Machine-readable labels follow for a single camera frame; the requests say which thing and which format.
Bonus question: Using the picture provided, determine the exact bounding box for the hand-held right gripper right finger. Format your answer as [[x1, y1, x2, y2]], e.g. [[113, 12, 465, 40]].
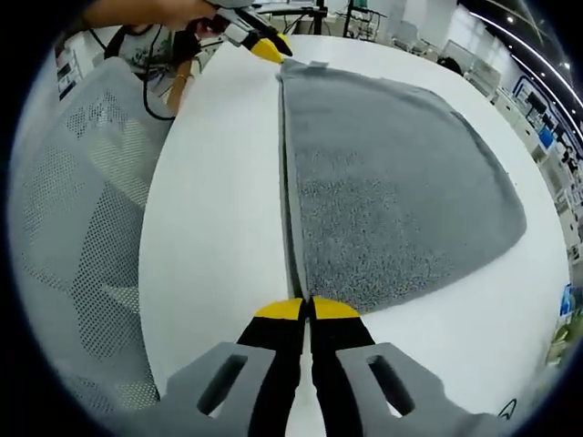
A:
[[309, 295, 459, 437]]

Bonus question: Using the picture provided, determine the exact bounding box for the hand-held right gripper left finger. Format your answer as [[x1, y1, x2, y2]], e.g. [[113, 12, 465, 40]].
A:
[[164, 298, 306, 437]]

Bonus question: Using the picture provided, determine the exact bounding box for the grey towel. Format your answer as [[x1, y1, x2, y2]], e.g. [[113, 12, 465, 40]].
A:
[[275, 58, 528, 316]]

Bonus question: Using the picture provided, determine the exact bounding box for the person's left hand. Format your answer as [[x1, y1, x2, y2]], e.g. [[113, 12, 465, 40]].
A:
[[179, 0, 219, 40]]

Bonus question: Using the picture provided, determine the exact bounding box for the blue packet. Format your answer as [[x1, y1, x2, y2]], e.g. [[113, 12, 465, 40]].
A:
[[558, 282, 574, 316]]

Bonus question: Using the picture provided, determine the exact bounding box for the grey mesh office chair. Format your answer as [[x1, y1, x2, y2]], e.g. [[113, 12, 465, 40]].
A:
[[8, 58, 183, 411]]

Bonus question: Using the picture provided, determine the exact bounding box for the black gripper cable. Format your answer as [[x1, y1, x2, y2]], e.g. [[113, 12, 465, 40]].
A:
[[88, 17, 215, 122]]

